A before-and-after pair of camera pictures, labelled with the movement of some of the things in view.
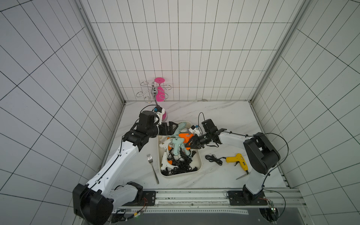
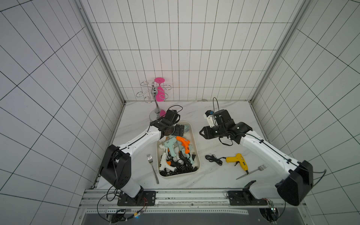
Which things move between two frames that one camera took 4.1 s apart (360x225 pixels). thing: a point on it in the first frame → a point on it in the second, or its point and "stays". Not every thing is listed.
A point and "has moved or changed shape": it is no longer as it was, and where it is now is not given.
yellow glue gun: x=239 y=158 stays
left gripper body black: x=162 y=130 → x=176 y=132
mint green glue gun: x=177 y=143 → x=169 y=144
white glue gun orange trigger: x=165 y=163 stays
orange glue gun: x=187 y=137 has moved or changed shape
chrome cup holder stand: x=150 y=93 stays
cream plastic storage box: x=174 y=158 stays
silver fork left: x=150 y=160 stays
